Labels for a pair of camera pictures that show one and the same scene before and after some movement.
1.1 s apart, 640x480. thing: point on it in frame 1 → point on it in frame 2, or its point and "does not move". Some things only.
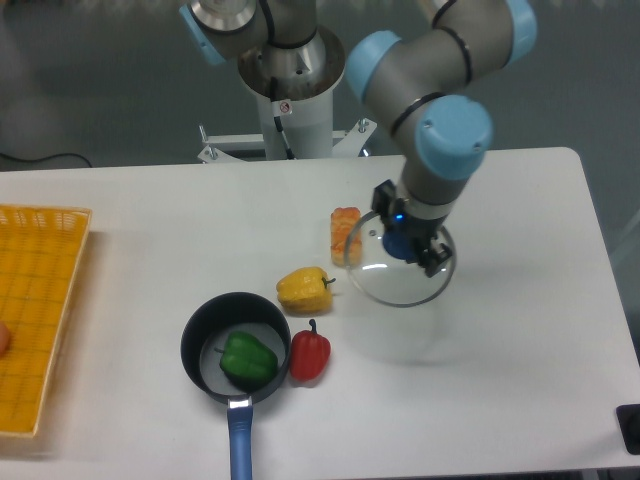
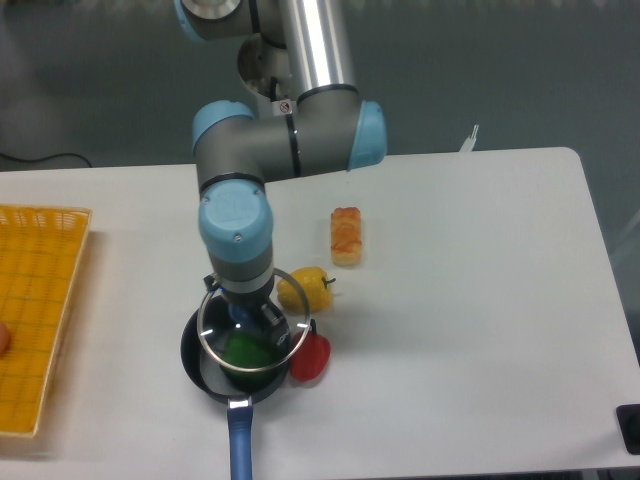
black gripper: x=422 y=230 → x=254 y=310
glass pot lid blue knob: x=377 y=265 → x=256 y=334
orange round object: x=5 y=339 does not move
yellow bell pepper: x=305 y=290 does not move
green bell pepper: x=247 y=360 does not move
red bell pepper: x=310 y=355 does not move
